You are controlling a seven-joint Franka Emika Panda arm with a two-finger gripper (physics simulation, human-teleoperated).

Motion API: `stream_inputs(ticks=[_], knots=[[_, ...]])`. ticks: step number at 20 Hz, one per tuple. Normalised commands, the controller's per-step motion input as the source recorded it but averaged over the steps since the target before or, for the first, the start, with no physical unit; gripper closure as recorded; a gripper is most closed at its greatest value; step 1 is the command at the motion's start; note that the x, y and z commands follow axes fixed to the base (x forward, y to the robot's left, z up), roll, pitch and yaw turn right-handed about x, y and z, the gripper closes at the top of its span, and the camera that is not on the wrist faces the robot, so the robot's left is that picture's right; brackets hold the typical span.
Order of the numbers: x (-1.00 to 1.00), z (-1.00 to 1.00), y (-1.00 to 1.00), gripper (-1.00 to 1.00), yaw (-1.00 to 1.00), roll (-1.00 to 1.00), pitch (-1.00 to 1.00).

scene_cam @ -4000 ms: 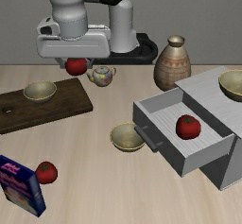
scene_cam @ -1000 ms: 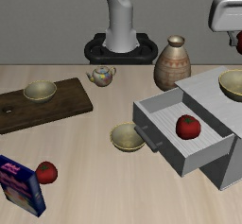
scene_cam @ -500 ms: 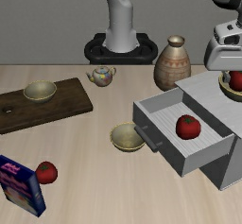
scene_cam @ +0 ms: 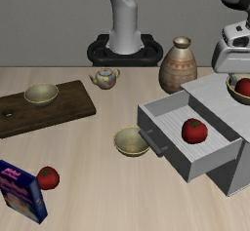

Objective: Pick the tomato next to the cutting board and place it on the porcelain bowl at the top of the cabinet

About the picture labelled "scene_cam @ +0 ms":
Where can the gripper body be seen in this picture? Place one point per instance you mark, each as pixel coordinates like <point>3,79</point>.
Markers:
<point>229,59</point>

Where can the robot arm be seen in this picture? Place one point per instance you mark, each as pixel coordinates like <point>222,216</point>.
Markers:
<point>125,20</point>

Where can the red tomato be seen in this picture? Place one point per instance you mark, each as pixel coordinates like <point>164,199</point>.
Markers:
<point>194,131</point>
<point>243,87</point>
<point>48,178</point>

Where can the beige porcelain bowl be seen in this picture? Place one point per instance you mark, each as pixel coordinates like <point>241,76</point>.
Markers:
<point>130,142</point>
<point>235,96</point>
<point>40,94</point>

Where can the grey cabinet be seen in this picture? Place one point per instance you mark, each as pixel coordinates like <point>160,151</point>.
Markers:
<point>211,95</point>

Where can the grey cabinet drawer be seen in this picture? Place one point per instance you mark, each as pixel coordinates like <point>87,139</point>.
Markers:
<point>195,163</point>

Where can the dark brown cutting board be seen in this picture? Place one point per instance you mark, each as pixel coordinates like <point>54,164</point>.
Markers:
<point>65,106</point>

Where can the brown clay vase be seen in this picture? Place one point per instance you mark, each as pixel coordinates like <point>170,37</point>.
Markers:
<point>177,69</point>

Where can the small patterned teapot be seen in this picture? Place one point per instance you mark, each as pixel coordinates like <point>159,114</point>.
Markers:
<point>104,78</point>

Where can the blue carton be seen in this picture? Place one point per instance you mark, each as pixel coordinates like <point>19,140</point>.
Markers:
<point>21,192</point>

